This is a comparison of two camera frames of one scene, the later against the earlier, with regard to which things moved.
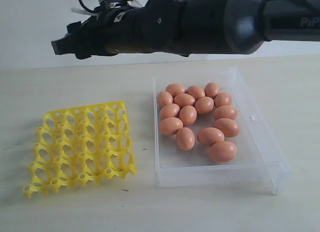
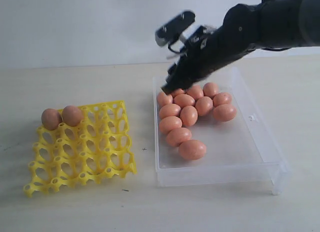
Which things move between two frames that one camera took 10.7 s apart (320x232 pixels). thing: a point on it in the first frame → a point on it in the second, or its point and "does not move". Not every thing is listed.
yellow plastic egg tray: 87,144 does not move
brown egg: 223,151 → 72,116
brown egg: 230,128 → 51,118
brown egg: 222,99 does not move
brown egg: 196,91 does not move
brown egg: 169,125 does not move
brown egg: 185,138 → 176,136
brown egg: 211,89 does not move
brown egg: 169,110 does not move
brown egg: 184,100 does not move
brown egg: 188,114 does not move
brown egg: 204,105 does not move
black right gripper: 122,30 → 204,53
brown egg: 208,136 → 192,149
